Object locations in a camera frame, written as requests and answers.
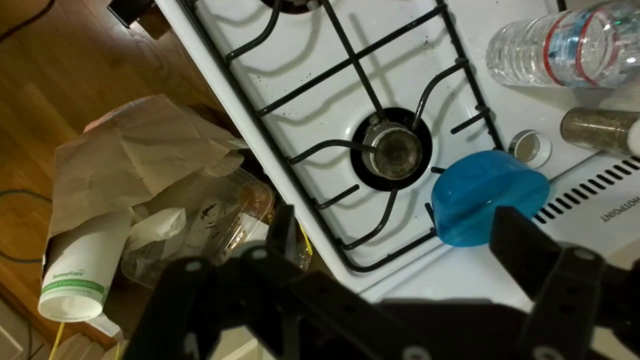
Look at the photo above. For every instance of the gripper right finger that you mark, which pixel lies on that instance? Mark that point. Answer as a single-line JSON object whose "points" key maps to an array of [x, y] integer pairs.
{"points": [[570, 290]]}

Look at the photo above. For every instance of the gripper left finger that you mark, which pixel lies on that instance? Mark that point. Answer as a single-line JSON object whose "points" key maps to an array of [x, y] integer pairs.
{"points": [[210, 300]]}

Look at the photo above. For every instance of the blue bowl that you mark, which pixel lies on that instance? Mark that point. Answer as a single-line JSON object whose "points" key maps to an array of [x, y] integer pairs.
{"points": [[480, 195]]}

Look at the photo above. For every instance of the large white paper cup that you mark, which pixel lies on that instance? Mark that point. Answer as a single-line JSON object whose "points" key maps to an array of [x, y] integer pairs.
{"points": [[82, 270]]}

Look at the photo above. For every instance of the crumpled white tissue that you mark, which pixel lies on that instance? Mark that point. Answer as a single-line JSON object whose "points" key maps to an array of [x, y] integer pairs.
{"points": [[155, 227]]}

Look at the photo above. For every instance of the clear plastic food container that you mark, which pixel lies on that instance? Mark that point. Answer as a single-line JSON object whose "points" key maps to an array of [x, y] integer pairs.
{"points": [[225, 210]]}

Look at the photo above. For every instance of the glass spice jar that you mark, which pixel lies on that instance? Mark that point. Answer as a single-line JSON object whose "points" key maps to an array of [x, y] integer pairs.
{"points": [[595, 129]]}

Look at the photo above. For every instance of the brown paper bag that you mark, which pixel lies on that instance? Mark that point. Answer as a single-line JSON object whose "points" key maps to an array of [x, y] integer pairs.
{"points": [[135, 150]]}

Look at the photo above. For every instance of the round stove burner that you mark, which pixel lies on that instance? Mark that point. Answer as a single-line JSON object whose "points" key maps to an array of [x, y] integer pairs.
{"points": [[395, 152], [292, 6]]}

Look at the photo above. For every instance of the clear plastic water bottle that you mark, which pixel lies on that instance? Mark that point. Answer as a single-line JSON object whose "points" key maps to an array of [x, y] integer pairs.
{"points": [[560, 47]]}

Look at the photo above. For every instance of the black stove grate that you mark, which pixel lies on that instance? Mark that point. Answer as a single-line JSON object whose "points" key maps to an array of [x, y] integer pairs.
{"points": [[356, 62]]}

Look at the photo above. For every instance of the white gas stove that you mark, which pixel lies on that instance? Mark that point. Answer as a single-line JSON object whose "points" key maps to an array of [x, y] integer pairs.
{"points": [[400, 65]]}

